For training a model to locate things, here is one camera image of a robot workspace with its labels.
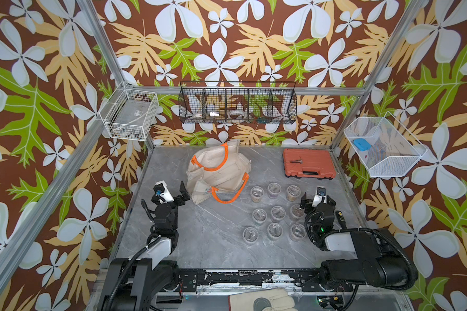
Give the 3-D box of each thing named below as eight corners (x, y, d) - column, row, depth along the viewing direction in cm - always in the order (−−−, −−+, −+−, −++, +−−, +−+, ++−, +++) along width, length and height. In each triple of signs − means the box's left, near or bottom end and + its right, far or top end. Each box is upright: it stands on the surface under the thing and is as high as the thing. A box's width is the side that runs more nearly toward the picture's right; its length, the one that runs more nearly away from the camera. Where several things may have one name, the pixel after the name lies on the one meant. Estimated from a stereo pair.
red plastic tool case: (286, 180, 107) (288, 174, 102) (280, 154, 119) (282, 147, 115) (334, 180, 107) (338, 174, 102) (323, 154, 119) (327, 147, 115)
